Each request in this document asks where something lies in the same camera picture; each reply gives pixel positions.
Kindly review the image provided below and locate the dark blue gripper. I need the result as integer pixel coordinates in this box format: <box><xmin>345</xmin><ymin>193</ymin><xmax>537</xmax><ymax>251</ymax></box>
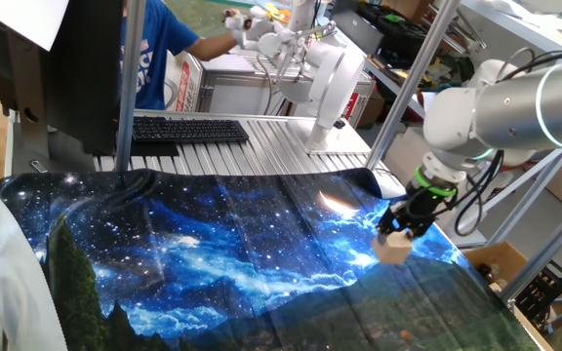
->
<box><xmin>376</xmin><ymin>180</ymin><xmax>451</xmax><ymax>241</ymax></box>

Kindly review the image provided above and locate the small wooden cube block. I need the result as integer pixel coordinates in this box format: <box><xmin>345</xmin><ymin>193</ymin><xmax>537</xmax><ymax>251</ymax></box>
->
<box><xmin>372</xmin><ymin>229</ymin><xmax>414</xmax><ymax>265</ymax></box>

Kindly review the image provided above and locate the person forearm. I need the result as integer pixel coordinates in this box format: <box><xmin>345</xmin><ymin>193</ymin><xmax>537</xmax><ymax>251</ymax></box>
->
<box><xmin>185</xmin><ymin>32</ymin><xmax>241</xmax><ymax>62</ymax></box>

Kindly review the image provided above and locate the open cardboard box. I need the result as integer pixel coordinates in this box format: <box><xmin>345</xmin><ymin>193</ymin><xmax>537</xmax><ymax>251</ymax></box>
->
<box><xmin>463</xmin><ymin>241</ymin><xmax>562</xmax><ymax>351</ymax></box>

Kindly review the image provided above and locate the black plastic crate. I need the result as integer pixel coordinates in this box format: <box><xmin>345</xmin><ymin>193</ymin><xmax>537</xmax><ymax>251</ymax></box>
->
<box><xmin>514</xmin><ymin>260</ymin><xmax>562</xmax><ymax>326</ymax></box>

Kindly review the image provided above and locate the galaxy print tablecloth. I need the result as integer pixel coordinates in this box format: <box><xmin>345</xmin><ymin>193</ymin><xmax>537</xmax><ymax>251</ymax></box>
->
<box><xmin>0</xmin><ymin>168</ymin><xmax>541</xmax><ymax>351</ymax></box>

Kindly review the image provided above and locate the silver metal cabinet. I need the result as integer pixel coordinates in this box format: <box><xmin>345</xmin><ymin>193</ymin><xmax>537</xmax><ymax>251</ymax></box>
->
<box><xmin>196</xmin><ymin>51</ymin><xmax>376</xmax><ymax>129</ymax></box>

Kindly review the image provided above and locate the black keyboard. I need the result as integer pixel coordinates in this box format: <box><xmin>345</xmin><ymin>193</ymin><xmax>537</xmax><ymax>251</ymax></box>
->
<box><xmin>132</xmin><ymin>116</ymin><xmax>251</xmax><ymax>145</ymax></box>

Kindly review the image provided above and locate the colourful toy pile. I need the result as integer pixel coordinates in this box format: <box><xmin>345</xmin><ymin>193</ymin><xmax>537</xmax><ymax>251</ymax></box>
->
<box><xmin>221</xmin><ymin>2</ymin><xmax>295</xmax><ymax>25</ymax></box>

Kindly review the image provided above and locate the red and white sign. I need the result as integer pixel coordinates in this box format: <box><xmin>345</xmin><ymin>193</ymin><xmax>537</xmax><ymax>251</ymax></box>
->
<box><xmin>173</xmin><ymin>60</ymin><xmax>203</xmax><ymax>113</ymax></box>

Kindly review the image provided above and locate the person in blue shirt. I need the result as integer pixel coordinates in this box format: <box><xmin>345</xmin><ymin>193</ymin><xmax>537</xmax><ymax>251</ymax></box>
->
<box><xmin>119</xmin><ymin>0</ymin><xmax>202</xmax><ymax>111</ymax></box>

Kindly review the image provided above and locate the black computer monitor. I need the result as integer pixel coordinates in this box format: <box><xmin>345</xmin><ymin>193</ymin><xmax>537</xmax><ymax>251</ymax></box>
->
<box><xmin>0</xmin><ymin>0</ymin><xmax>125</xmax><ymax>158</ymax></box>

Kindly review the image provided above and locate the white paper sheet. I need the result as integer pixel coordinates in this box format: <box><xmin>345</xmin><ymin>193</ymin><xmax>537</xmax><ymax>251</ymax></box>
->
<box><xmin>0</xmin><ymin>0</ymin><xmax>71</xmax><ymax>53</ymax></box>

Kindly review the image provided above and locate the silver white-robot base plate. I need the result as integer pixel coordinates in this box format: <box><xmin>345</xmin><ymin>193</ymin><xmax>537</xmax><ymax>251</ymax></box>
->
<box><xmin>285</xmin><ymin>118</ymin><xmax>374</xmax><ymax>157</ymax></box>

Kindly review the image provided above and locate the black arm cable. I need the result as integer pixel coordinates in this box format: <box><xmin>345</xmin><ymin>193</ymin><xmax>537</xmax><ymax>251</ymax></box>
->
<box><xmin>402</xmin><ymin>46</ymin><xmax>562</xmax><ymax>238</ymax></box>

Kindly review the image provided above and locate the white metal shelf frame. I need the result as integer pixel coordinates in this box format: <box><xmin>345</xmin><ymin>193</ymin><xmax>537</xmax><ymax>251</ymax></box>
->
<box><xmin>449</xmin><ymin>148</ymin><xmax>562</xmax><ymax>248</ymax></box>

